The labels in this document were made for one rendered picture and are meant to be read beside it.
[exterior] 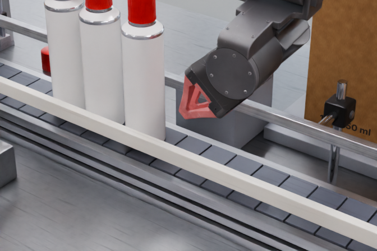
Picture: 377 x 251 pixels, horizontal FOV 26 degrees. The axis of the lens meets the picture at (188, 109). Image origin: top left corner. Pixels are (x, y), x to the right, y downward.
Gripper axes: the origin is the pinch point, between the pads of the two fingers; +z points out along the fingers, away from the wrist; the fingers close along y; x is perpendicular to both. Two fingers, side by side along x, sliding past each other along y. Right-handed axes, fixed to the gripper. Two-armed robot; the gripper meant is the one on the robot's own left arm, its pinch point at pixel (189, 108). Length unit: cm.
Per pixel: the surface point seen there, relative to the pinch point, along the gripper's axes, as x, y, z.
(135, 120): -3.2, 2.7, 6.1
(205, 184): 8.3, 3.7, 2.1
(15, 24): -26.0, -3.4, 20.6
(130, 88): -6.5, 2.8, 3.0
